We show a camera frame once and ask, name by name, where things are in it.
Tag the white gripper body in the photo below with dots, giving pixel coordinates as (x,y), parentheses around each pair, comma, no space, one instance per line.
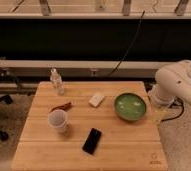
(159,97)

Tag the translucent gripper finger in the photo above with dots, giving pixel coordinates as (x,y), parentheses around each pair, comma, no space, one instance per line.
(160,114)

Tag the black rectangular eraser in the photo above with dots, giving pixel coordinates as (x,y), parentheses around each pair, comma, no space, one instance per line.
(92,141)

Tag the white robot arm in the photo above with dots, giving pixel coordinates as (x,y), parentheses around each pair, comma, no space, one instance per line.
(172,81)

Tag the green ceramic bowl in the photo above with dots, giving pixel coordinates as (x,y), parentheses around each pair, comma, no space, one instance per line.
(130,107)

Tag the white rectangular block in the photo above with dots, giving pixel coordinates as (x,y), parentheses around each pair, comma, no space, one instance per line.
(96,99)

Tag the brown stick object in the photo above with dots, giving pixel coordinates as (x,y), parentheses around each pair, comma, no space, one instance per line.
(64,107)

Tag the clear plastic bottle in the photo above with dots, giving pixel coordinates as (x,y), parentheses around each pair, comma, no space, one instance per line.
(57,82)

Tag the white wall outlet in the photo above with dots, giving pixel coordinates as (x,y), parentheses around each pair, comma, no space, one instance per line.
(94,72)

